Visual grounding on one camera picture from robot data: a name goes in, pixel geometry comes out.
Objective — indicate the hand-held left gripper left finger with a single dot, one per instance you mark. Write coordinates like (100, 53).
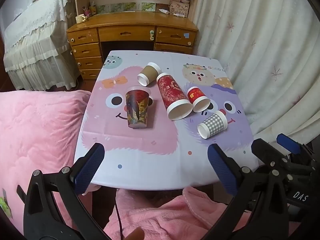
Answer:
(90, 164)

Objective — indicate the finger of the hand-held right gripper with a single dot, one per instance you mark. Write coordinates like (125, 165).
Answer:
(288, 143)
(268, 153)

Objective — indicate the white patterned curtain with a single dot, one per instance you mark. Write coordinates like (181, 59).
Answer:
(262, 42)

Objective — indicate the lettered cardboard box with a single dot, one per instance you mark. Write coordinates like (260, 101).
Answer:
(179, 8)

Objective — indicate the small red paper cup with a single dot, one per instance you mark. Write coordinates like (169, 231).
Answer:
(198, 98)

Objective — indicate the brown paper cup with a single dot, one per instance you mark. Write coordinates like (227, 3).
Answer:
(148, 74)

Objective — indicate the pink pen holder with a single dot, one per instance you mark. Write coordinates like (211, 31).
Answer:
(87, 12)

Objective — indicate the pink quilted blanket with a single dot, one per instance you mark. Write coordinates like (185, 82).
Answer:
(37, 135)

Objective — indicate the white tube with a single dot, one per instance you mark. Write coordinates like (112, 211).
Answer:
(163, 11)

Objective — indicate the white lace cover cloth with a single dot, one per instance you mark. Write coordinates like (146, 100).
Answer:
(35, 42)

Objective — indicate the tall red paper cup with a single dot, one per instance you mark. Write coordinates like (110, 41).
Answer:
(171, 96)

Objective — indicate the pink fleece robe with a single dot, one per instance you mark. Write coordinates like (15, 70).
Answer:
(162, 220)

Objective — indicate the green printed packet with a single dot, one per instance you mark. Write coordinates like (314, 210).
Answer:
(5, 206)

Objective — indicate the pale yellow mug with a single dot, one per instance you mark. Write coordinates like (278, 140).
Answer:
(79, 19)

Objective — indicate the grey checked paper cup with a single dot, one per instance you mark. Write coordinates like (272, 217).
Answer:
(213, 124)

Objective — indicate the colourful printed plastic cup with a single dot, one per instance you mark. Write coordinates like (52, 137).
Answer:
(137, 108)

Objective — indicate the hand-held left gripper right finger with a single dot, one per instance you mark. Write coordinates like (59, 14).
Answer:
(222, 170)

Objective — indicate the wooden desk with drawers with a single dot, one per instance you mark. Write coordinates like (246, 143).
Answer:
(125, 21)

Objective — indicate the cartoon printed tablecloth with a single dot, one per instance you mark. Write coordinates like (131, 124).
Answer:
(140, 152)

